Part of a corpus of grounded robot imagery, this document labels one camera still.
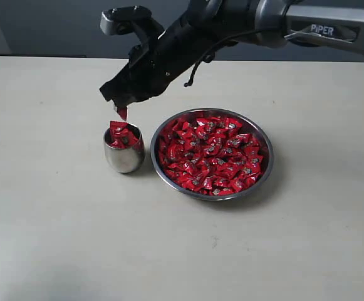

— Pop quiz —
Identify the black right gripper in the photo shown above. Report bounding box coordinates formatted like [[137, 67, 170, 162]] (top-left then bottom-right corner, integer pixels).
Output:
[[99, 43, 194, 108]]

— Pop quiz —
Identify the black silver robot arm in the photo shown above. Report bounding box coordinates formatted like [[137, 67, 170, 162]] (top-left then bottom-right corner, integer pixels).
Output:
[[100, 0, 364, 108]]

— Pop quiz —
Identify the stainless steel cup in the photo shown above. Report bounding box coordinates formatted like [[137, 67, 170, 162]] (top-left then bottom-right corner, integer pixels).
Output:
[[103, 123, 145, 174]]

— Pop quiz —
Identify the stainless steel bowl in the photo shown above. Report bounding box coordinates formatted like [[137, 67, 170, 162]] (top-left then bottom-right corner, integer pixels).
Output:
[[150, 108, 274, 201]]

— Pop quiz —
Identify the red wrapped candy pile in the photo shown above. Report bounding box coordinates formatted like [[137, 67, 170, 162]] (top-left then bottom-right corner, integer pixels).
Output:
[[157, 113, 266, 197]]

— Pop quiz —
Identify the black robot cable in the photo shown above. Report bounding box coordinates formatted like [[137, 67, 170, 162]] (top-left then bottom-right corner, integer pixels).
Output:
[[184, 28, 279, 88]]

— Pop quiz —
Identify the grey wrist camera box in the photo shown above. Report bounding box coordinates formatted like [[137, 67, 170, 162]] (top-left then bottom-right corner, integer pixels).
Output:
[[100, 6, 152, 36]]

